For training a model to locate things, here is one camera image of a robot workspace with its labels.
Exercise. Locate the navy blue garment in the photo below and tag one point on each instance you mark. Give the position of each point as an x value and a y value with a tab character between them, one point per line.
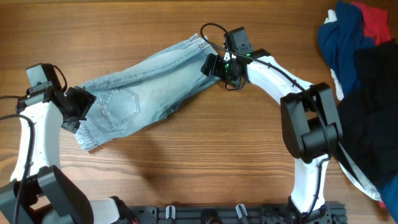
338	42

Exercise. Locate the black garment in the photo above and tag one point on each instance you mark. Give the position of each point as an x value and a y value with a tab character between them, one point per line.
368	116

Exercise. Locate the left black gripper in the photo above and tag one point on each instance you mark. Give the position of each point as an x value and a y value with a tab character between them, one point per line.
86	99

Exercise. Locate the light blue denim shorts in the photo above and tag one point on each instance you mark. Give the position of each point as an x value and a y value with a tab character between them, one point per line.
145	93

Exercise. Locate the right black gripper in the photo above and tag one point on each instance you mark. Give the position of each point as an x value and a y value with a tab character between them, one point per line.
214	69

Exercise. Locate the white garment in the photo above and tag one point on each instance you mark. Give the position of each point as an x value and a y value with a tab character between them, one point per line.
339	92

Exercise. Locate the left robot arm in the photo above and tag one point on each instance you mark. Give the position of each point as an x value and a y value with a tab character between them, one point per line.
39	192

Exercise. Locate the red garment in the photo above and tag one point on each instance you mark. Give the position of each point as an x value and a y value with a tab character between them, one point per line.
374	23

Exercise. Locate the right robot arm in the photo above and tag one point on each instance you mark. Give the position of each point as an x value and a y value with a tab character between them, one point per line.
311	128

